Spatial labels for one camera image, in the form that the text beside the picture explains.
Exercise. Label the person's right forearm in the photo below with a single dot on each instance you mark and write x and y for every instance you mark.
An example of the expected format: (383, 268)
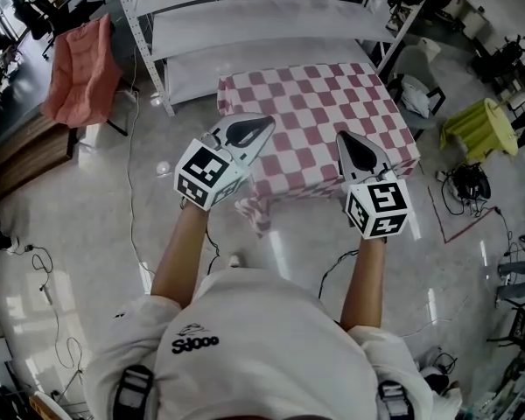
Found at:
(362, 287)

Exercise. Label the person's white shirt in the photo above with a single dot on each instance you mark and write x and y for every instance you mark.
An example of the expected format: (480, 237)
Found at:
(262, 348)

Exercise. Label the red floor tape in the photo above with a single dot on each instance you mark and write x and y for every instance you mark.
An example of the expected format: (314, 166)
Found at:
(437, 214)

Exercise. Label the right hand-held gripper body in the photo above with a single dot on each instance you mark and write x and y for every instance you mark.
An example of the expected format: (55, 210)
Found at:
(378, 208)

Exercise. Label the white bag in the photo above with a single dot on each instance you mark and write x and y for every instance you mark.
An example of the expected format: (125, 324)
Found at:
(415, 99)

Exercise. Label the black office chair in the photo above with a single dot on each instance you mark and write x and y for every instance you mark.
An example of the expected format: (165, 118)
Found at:
(48, 16)

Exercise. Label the wooden low bench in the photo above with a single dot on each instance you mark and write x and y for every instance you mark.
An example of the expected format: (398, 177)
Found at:
(26, 156)

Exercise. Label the grey chair with black frame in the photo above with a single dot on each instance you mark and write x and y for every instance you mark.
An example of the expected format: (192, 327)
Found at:
(413, 66)

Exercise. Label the white metal shelf rack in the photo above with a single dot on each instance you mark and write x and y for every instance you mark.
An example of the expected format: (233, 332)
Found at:
(245, 29)

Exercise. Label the yellow-green covered round table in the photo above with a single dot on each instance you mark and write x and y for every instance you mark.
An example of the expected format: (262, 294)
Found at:
(477, 129)

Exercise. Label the person's left forearm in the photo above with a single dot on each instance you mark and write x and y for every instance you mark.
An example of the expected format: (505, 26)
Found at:
(179, 256)

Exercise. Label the pink white checkered tablecloth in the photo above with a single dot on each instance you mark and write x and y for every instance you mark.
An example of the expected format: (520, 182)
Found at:
(319, 116)

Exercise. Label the orange folding chair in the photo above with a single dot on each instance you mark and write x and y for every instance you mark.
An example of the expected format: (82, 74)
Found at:
(83, 77)

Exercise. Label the person's white shoe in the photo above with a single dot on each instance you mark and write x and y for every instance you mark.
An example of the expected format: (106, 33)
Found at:
(234, 261)

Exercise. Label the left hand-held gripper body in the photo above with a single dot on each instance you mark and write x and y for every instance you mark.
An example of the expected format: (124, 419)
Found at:
(205, 169)

